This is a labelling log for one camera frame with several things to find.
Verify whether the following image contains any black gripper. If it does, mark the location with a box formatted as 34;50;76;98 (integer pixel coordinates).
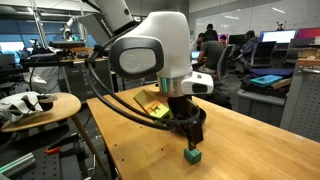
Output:
167;96;204;152

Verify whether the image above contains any small green block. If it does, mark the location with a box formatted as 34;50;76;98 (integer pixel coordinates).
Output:
183;147;203;165

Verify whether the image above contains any yellow wooden block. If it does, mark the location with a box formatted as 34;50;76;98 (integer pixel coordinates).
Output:
133;88;171;120

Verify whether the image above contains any brown wooden block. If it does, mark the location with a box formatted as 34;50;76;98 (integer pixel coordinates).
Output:
270;77;293;91

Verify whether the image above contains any grey storage bin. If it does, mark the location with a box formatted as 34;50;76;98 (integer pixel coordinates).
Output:
236;88;289;129

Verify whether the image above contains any black foam case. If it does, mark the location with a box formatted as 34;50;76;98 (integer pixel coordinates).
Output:
239;79;292;100

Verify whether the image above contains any grey office chair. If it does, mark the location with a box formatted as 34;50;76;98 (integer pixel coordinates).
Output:
215;43;237;84

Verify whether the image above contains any person in grey shirt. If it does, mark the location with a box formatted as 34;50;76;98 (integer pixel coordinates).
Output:
196;32;226;75

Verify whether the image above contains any teal tray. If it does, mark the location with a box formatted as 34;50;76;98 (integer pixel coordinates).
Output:
250;74;284;88

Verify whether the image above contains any blue cushion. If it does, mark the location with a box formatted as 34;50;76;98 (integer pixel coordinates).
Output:
248;67;295;80

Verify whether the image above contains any person in black top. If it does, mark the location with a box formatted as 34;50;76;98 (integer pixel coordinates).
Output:
202;22;220;43

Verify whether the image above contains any dark computer monitor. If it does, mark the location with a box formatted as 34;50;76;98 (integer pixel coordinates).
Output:
228;33;248;47

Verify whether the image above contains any person in dark hoodie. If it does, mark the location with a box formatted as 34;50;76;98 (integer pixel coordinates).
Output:
236;29;261;67

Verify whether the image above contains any black office chair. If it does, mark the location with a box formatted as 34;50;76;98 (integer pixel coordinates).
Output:
250;40;278;70

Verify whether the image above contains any black low cabinet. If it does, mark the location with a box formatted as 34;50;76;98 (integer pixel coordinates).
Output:
62;59;116;104

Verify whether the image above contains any round wooden stool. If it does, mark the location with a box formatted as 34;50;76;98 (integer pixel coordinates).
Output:
1;92;110;177

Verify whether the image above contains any lit computer monitor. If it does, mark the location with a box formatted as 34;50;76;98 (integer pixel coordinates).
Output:
259;28;298;45

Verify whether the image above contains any small dark figurine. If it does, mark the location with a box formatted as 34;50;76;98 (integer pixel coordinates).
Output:
275;20;288;32

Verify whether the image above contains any black perforated breadboard table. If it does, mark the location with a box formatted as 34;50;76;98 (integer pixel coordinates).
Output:
0;132;88;180

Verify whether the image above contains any red screen monitor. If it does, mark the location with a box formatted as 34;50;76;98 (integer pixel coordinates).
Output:
296;26;320;40

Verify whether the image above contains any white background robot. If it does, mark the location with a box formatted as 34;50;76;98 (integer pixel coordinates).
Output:
60;17;77;43

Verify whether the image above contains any white fabric object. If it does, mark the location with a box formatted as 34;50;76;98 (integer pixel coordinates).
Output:
0;91;59;123

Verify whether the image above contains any aluminium extrusion bar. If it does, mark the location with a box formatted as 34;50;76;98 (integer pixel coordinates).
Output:
0;152;37;179

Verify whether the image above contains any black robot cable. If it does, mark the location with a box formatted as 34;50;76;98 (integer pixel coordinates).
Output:
89;49;203;127
85;44;176;132

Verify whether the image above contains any black clamp orange handle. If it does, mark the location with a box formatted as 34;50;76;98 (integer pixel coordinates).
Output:
44;133;80;157

